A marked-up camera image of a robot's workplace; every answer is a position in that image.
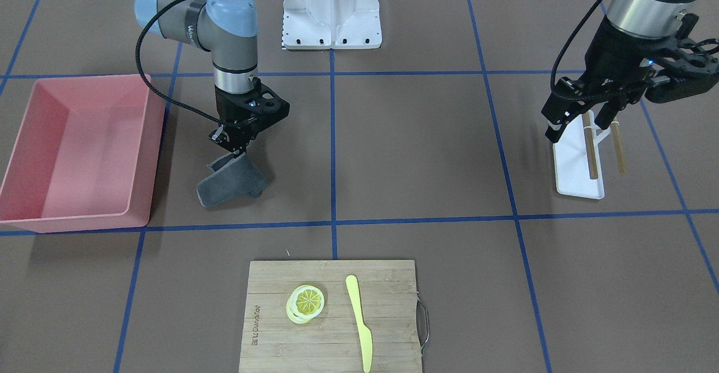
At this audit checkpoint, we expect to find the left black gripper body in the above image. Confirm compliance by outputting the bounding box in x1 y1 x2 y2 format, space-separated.
582 13 699 104

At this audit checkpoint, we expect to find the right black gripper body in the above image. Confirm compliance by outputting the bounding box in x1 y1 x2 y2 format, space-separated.
215 76 290 138

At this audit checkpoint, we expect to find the grey and pink cloth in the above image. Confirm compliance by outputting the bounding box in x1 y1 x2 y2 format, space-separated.
196 153 268 207

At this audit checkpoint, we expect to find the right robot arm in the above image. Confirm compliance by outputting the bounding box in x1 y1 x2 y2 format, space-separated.
134 0 289 156

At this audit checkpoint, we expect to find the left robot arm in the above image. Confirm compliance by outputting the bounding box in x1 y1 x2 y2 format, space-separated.
205 0 717 156

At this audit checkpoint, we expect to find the wooden chopstick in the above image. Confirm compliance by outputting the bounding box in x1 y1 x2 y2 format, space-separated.
582 110 599 180
609 121 627 176

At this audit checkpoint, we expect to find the white rectangular tray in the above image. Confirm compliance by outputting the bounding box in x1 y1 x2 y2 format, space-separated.
553 110 613 201

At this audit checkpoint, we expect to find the pink plastic bin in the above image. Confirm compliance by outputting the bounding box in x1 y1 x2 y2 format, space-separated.
1 75 165 233

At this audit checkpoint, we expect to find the brown table mat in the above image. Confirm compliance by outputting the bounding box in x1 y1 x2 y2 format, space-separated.
2 0 717 372

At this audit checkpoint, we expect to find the yellow lemon slice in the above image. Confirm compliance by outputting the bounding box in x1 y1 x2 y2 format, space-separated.
286 284 325 324

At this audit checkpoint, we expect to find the yellow plastic knife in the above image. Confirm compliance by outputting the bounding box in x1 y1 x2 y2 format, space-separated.
345 274 374 372

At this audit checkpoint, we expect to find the bamboo cutting board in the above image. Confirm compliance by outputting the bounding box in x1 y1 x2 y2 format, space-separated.
239 260 423 372

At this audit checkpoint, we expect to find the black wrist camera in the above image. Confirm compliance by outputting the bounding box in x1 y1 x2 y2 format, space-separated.
645 36 718 104

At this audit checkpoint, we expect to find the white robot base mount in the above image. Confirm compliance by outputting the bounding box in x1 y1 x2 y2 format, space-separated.
281 0 383 51

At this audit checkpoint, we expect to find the black cable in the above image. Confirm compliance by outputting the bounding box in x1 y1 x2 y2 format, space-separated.
135 0 225 124

